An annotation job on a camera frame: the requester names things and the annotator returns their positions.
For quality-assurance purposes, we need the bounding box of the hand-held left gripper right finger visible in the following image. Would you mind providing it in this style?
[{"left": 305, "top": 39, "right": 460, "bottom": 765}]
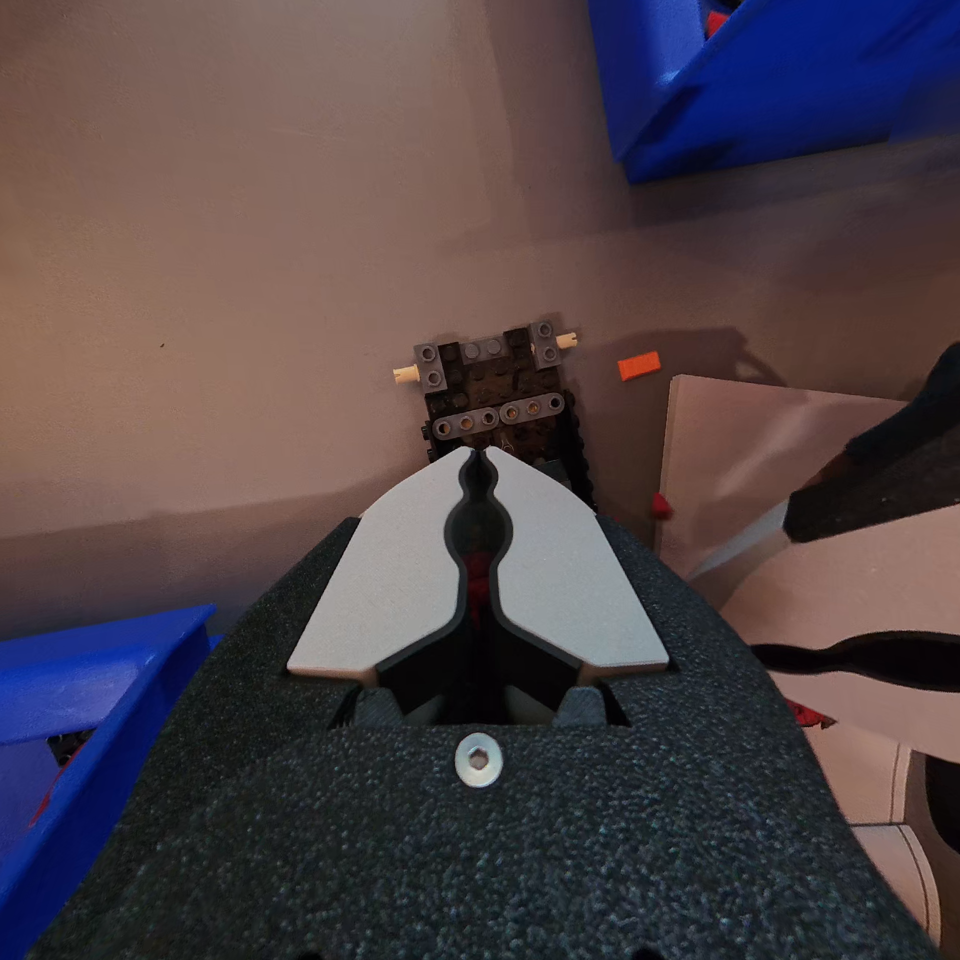
[{"left": 481, "top": 448, "right": 672, "bottom": 685}]

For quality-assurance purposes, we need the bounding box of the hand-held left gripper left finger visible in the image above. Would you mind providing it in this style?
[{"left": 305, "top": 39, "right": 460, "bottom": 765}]
[{"left": 285, "top": 450, "right": 485, "bottom": 687}]

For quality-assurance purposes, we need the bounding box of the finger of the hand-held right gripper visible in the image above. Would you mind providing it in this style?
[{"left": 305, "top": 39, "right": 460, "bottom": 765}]
[
  {"left": 752, "top": 651, "right": 960, "bottom": 753},
  {"left": 688, "top": 504, "right": 960, "bottom": 652}
]

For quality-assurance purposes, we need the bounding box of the red and black lego car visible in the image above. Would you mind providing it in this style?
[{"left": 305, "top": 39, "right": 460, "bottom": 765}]
[{"left": 391, "top": 322, "right": 597, "bottom": 511}]

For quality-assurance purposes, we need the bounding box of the blue plastic bin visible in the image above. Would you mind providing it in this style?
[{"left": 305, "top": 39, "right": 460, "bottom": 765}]
[
  {"left": 587, "top": 0, "right": 960, "bottom": 185},
  {"left": 0, "top": 603, "right": 226, "bottom": 960}
]

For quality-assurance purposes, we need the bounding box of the lego instruction booklet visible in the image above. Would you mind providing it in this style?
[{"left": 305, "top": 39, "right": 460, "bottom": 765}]
[{"left": 656, "top": 373, "right": 960, "bottom": 960}]

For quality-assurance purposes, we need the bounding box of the black lego plate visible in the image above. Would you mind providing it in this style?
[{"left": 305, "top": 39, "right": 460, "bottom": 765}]
[{"left": 46, "top": 726, "right": 99, "bottom": 768}]

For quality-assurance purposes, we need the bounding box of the black rounded object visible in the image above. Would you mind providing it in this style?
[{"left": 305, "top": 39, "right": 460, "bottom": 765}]
[{"left": 926, "top": 753, "right": 960, "bottom": 856}]

